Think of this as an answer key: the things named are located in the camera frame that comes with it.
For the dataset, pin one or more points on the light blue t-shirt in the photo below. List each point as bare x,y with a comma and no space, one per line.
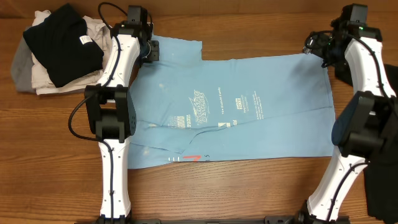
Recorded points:
190,109

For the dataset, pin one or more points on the black shirt on right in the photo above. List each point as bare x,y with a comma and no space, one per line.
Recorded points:
382,155

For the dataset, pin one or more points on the folded grey garment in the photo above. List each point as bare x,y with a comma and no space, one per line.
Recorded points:
21,69

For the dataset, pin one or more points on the folded black shirt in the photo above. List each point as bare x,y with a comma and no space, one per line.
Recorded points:
61,44

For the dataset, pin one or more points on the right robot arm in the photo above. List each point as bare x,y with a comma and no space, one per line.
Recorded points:
367,72

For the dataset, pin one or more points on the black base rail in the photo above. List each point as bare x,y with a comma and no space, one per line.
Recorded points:
266,220

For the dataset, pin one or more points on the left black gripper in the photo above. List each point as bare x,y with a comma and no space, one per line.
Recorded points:
155,53

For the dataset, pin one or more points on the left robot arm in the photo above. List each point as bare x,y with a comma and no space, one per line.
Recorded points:
111,113

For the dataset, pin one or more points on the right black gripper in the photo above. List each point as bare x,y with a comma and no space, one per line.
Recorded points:
319,40

